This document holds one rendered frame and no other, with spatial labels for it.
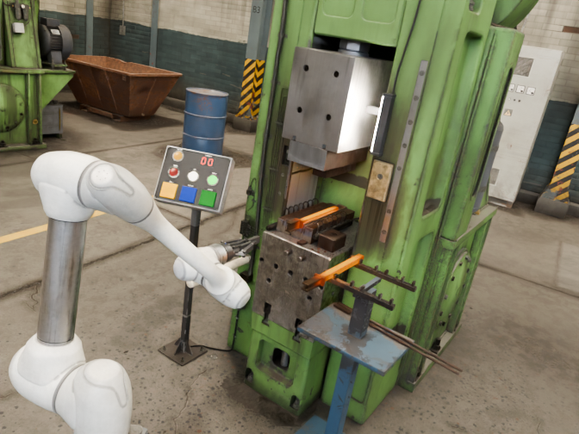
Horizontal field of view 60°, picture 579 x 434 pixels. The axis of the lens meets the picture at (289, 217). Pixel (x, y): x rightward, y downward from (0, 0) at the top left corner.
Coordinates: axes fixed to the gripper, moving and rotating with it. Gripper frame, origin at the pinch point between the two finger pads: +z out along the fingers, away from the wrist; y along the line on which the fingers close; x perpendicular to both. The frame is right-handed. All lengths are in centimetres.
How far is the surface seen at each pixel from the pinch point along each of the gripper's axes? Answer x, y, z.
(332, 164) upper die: 30, 8, 42
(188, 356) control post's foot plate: -99, -51, 24
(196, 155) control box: 18, -58, 24
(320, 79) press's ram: 65, -2, 35
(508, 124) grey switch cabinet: 11, -19, 565
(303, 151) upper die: 33.4, -4.3, 34.9
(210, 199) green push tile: 1.1, -42.2, 19.3
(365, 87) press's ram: 65, 13, 50
